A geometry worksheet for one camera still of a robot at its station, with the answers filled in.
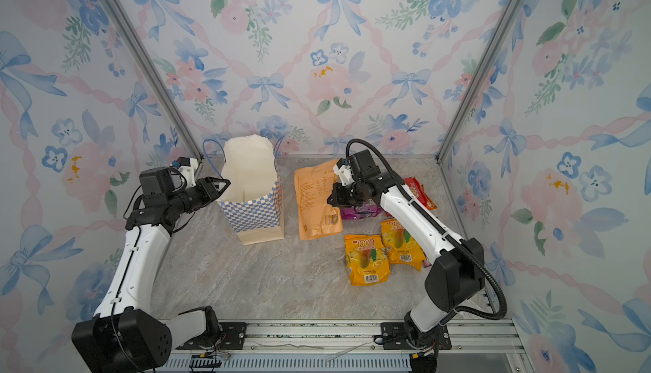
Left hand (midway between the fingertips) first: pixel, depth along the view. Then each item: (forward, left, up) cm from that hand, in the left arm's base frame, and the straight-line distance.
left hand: (227, 183), depth 76 cm
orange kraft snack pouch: (-7, -27, -8) cm, 29 cm away
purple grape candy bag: (+6, -45, -23) cm, 51 cm away
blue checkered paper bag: (-6, -9, 0) cm, 11 cm away
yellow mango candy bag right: (-10, -56, -23) cm, 61 cm away
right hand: (-2, -31, -6) cm, 31 cm away
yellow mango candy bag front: (-14, -44, -23) cm, 51 cm away
